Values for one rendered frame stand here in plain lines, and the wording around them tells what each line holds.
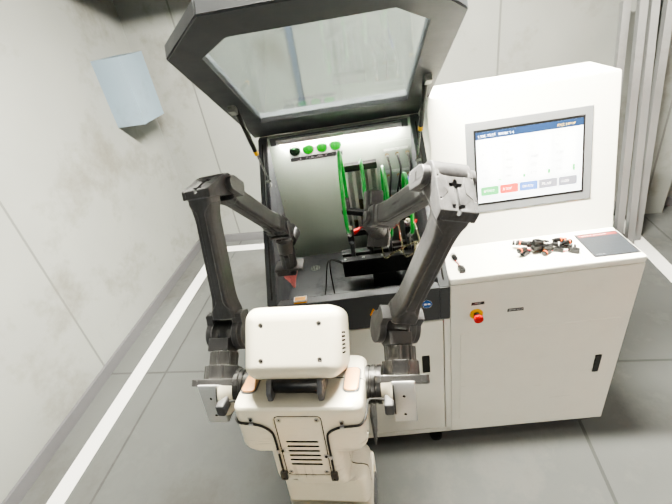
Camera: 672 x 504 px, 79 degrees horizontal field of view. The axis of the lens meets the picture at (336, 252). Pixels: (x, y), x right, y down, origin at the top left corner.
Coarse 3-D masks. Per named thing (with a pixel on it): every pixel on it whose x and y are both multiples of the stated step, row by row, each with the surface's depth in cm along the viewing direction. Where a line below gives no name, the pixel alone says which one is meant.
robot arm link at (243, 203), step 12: (228, 180) 104; (240, 180) 108; (240, 192) 108; (228, 204) 112; (240, 204) 114; (252, 204) 120; (252, 216) 122; (264, 216) 127; (276, 216) 134; (264, 228) 134; (276, 228) 135
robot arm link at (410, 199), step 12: (420, 168) 77; (420, 180) 76; (408, 192) 90; (420, 192) 82; (384, 204) 106; (396, 204) 97; (408, 204) 90; (420, 204) 88; (372, 216) 112; (384, 216) 105; (396, 216) 101
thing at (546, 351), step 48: (432, 96) 156; (480, 96) 152; (528, 96) 151; (576, 96) 151; (432, 144) 158; (480, 240) 169; (480, 288) 154; (528, 288) 154; (576, 288) 154; (624, 288) 154; (480, 336) 167; (528, 336) 167; (576, 336) 167; (480, 384) 182; (528, 384) 182; (576, 384) 182
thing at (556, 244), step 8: (520, 240) 160; (536, 240) 156; (544, 240) 161; (552, 240) 157; (560, 240) 157; (568, 240) 156; (520, 248) 156; (536, 248) 156; (544, 248) 155; (552, 248) 157; (560, 248) 155; (568, 248) 155; (576, 248) 153
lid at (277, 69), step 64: (192, 0) 85; (256, 0) 84; (320, 0) 85; (384, 0) 88; (448, 0) 91; (192, 64) 105; (256, 64) 114; (320, 64) 119; (384, 64) 125; (256, 128) 168
